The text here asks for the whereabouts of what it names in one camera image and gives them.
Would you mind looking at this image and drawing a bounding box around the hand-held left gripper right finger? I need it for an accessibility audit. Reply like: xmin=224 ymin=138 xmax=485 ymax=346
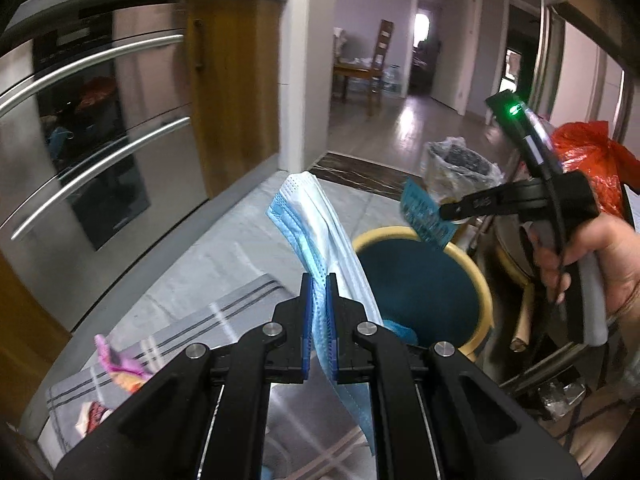
xmin=326 ymin=272 xmax=584 ymax=480

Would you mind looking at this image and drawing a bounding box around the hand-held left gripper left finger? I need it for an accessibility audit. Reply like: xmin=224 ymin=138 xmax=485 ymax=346
xmin=54 ymin=272 xmax=314 ymax=480

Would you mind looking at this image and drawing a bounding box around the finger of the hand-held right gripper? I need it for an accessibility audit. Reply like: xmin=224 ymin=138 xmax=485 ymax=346
xmin=400 ymin=177 xmax=543 ymax=252

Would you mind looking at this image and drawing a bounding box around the teal bin with yellow rim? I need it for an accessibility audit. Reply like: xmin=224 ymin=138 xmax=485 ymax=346
xmin=351 ymin=226 xmax=494 ymax=364

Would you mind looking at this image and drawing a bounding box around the blue face mask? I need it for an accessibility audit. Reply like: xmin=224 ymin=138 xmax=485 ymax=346
xmin=265 ymin=171 xmax=386 ymax=456

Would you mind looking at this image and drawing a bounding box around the person's right hand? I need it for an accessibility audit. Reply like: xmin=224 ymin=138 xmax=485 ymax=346
xmin=531 ymin=210 xmax=640 ymax=319

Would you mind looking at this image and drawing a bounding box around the bin with clear plastic liner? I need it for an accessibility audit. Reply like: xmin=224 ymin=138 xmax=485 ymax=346
xmin=421 ymin=137 xmax=504 ymax=202

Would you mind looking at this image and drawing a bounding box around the red plastic bag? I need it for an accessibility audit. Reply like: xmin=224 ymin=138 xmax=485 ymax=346
xmin=550 ymin=121 xmax=635 ymax=221

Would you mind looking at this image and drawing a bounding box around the grey striped rug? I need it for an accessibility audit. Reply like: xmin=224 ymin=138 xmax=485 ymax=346
xmin=47 ymin=274 xmax=382 ymax=480

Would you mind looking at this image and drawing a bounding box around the large clear water bottle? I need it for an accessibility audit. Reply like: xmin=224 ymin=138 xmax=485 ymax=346
xmin=382 ymin=65 xmax=404 ymax=97

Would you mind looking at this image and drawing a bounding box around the metal rack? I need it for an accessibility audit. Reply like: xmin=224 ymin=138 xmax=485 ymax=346
xmin=527 ymin=0 xmax=640 ymax=171

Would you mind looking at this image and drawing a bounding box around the wooden chair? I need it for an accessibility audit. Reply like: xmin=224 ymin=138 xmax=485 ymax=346
xmin=366 ymin=19 xmax=396 ymax=117

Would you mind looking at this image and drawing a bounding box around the pink snack wrapper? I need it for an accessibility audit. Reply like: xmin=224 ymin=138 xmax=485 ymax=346
xmin=94 ymin=334 xmax=157 ymax=394

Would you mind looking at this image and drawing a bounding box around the red and white wrapper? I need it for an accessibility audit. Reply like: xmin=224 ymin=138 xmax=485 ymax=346
xmin=75 ymin=401 xmax=114 ymax=437

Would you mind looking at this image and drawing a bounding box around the narrow wooden cabinet door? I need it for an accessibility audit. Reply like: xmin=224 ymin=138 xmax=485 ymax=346
xmin=185 ymin=0 xmax=284 ymax=202

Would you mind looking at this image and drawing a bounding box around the wide wooden cabinet door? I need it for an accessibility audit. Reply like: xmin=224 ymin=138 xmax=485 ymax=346
xmin=0 ymin=250 xmax=72 ymax=427

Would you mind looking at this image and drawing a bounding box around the stainless steel oven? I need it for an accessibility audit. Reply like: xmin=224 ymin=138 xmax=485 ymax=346
xmin=0 ymin=0 xmax=212 ymax=332

